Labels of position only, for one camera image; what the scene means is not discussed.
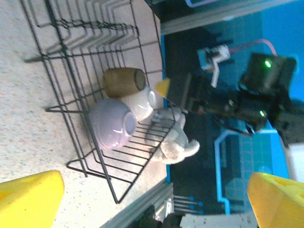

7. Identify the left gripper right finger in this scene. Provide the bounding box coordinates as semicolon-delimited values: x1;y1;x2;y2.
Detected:
247;172;304;228

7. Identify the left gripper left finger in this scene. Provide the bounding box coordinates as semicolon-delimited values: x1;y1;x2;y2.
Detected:
0;170;65;228

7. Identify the white bowl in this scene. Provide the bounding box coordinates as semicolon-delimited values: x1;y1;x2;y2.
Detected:
120;85;157;122

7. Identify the brown cup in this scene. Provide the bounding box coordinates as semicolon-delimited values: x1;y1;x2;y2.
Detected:
102;67;146;98

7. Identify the purple bowl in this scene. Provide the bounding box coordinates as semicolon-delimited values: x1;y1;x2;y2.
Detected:
88;98;138;150

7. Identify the black wire dish rack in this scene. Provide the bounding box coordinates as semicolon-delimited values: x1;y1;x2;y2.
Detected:
20;0;186;205

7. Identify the white plush toy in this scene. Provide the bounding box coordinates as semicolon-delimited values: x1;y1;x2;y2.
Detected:
144;106;200;165

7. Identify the aluminium base beam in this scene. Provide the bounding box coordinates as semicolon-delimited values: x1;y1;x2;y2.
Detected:
99;182;175;228

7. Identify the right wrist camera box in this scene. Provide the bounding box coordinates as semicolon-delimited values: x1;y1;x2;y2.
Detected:
197;45;230;88

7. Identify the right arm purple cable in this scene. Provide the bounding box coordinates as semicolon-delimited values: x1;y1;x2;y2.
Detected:
229;38;277;57

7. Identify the aluminium frame post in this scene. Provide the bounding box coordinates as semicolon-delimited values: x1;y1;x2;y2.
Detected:
161;0;304;35

